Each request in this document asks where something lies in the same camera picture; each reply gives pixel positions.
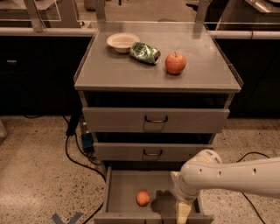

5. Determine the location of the red apple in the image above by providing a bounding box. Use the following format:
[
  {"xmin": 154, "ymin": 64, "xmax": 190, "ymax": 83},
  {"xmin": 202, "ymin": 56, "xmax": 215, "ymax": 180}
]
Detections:
[{"xmin": 165, "ymin": 52, "xmax": 186, "ymax": 74}]

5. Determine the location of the blue power box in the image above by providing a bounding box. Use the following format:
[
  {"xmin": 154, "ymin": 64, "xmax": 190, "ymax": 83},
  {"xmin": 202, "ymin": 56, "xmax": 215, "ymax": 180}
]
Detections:
[{"xmin": 80, "ymin": 122, "xmax": 94, "ymax": 153}]

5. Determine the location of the top grey drawer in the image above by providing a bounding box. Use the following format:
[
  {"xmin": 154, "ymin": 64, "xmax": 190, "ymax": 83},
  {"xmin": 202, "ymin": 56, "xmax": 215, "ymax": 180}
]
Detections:
[{"xmin": 83, "ymin": 107, "xmax": 229, "ymax": 134}]

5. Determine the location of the grey drawer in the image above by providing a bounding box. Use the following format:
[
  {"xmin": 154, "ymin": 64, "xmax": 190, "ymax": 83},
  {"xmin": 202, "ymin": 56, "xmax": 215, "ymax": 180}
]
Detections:
[
  {"xmin": 83, "ymin": 107, "xmax": 229, "ymax": 134},
  {"xmin": 93, "ymin": 166, "xmax": 214, "ymax": 224},
  {"xmin": 94, "ymin": 143, "xmax": 213, "ymax": 162}
]

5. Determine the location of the orange fruit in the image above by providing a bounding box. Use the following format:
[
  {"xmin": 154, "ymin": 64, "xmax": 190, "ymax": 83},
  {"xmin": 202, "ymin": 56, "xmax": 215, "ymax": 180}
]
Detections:
[{"xmin": 136, "ymin": 191, "xmax": 151, "ymax": 207}]

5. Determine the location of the grey drawer cabinet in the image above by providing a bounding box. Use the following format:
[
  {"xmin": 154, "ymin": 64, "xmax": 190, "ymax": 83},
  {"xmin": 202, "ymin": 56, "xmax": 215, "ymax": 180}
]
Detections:
[{"xmin": 75, "ymin": 22, "xmax": 241, "ymax": 170}]

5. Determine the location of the crushed green can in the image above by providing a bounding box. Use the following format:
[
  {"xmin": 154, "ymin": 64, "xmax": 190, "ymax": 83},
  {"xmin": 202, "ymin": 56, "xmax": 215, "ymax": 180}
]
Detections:
[{"xmin": 129, "ymin": 42, "xmax": 161, "ymax": 65}]

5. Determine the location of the bottom grey drawer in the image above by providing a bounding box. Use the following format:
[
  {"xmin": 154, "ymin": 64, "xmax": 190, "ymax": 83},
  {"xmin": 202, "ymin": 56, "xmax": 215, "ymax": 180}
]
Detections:
[{"xmin": 93, "ymin": 166, "xmax": 214, "ymax": 224}]

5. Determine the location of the white bowl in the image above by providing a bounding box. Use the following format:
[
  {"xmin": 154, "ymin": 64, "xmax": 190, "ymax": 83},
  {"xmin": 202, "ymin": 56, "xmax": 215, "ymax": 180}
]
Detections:
[{"xmin": 107, "ymin": 33, "xmax": 140, "ymax": 53}]

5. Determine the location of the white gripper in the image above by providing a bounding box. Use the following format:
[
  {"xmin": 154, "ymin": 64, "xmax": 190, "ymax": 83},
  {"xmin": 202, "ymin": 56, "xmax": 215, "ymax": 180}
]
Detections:
[{"xmin": 171, "ymin": 171, "xmax": 200, "ymax": 224}]

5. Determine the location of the middle grey drawer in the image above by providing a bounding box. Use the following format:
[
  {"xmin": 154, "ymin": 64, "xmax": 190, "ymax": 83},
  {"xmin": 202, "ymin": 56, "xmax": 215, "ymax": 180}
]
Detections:
[{"xmin": 94, "ymin": 143, "xmax": 213, "ymax": 162}]

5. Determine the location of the black cable left floor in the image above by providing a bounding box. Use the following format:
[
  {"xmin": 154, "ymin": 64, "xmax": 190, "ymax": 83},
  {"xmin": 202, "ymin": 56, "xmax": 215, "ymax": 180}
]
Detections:
[{"xmin": 22, "ymin": 114, "xmax": 107, "ymax": 224}]

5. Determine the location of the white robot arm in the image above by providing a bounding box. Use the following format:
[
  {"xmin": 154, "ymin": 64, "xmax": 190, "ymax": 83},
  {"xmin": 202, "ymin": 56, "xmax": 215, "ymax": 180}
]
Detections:
[{"xmin": 171, "ymin": 149, "xmax": 280, "ymax": 224}]

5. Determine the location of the black cable floor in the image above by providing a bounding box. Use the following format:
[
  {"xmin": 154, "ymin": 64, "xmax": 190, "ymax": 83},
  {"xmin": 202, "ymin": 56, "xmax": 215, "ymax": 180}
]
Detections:
[
  {"xmin": 22, "ymin": 114, "xmax": 107, "ymax": 224},
  {"xmin": 235, "ymin": 150, "xmax": 280, "ymax": 224}
]

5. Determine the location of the black cable right floor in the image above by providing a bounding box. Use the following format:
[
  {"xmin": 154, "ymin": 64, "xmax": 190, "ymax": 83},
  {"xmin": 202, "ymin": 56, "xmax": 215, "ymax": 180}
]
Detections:
[{"xmin": 235, "ymin": 150, "xmax": 280, "ymax": 224}]

